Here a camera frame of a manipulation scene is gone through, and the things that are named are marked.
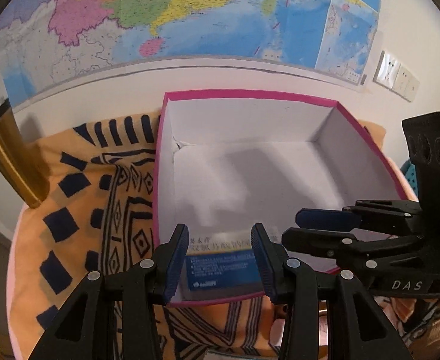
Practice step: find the gold thermos bottle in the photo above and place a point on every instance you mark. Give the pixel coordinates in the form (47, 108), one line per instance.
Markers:
(20, 164)

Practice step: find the blue white medicine box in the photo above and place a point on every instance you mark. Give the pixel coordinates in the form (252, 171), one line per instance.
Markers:
(221, 265)

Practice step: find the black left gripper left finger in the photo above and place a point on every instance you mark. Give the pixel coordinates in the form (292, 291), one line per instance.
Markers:
(103, 306)

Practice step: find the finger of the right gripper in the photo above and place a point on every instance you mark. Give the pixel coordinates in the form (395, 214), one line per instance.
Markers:
(355, 249)
(379, 216)

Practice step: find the pink cardboard box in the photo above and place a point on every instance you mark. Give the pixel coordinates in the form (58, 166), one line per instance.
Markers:
(227, 159)

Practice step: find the orange patterned tablecloth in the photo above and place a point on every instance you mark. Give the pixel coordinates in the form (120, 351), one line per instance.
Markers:
(98, 217)

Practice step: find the blue plastic basket shelf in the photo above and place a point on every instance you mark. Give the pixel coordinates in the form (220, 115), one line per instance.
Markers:
(408, 170)

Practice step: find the white wall socket panel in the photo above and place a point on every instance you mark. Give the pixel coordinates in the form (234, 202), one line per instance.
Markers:
(387, 69)

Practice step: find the colourful wall map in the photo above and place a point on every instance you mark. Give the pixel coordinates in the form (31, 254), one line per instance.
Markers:
(45, 43)

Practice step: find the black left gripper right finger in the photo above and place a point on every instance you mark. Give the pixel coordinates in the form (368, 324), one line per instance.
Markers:
(357, 327)

